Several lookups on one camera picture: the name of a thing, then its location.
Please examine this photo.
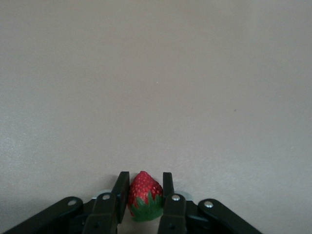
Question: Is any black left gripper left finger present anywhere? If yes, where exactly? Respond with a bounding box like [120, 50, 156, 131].
[0, 171, 130, 234]

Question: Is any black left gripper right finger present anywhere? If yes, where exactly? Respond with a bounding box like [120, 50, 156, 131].
[156, 172, 266, 234]

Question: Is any red toy strawberry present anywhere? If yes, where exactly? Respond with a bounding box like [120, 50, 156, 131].
[126, 170, 164, 223]

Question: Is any brown table cloth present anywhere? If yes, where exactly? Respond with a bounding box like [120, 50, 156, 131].
[0, 0, 312, 234]

